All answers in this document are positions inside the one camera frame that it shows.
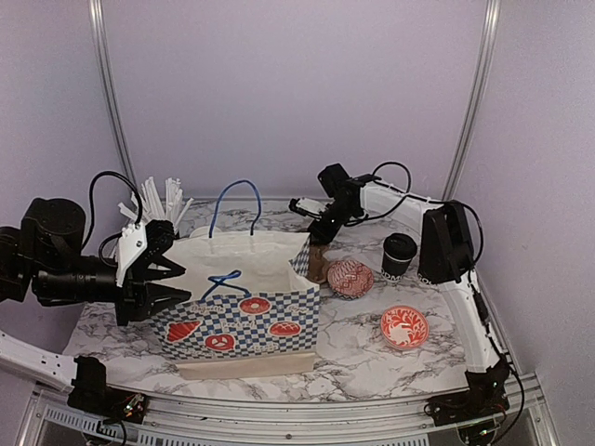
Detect checkered paper takeout bag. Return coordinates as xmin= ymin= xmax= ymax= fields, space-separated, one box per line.
xmin=148 ymin=178 xmax=322 ymax=382

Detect red patterned bowl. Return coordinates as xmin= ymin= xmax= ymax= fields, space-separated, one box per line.
xmin=327 ymin=259 xmax=375 ymax=300

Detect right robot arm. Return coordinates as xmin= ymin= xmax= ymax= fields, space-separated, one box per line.
xmin=304 ymin=164 xmax=509 ymax=416

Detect left aluminium frame post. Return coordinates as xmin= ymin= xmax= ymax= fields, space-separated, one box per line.
xmin=88 ymin=0 xmax=137 ymax=183

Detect black paper coffee cup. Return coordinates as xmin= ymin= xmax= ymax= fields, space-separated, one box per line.
xmin=417 ymin=266 xmax=438 ymax=285

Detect cardboard cup carrier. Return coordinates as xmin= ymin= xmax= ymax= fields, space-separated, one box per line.
xmin=307 ymin=245 xmax=329 ymax=284

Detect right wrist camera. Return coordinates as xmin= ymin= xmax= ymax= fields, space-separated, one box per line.
xmin=288 ymin=197 xmax=330 ymax=220

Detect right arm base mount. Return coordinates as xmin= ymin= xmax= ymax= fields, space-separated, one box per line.
xmin=424 ymin=370 xmax=509 ymax=426

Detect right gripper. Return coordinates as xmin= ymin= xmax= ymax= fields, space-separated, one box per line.
xmin=307 ymin=200 xmax=358 ymax=244

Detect aluminium front rail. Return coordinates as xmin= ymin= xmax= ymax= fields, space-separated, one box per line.
xmin=15 ymin=375 xmax=559 ymax=445

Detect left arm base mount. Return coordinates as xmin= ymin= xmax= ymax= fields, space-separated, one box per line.
xmin=67 ymin=356 xmax=149 ymax=424

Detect right aluminium frame post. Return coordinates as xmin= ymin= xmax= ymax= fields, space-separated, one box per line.
xmin=442 ymin=0 xmax=501 ymax=200

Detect red floral bowl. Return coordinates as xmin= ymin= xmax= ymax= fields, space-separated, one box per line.
xmin=380 ymin=306 xmax=430 ymax=351

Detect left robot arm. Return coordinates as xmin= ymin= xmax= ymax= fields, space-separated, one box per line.
xmin=1 ymin=198 xmax=192 ymax=326

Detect aluminium frame post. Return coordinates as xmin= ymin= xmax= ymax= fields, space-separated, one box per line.
xmin=442 ymin=0 xmax=501 ymax=200
xmin=88 ymin=0 xmax=137 ymax=183

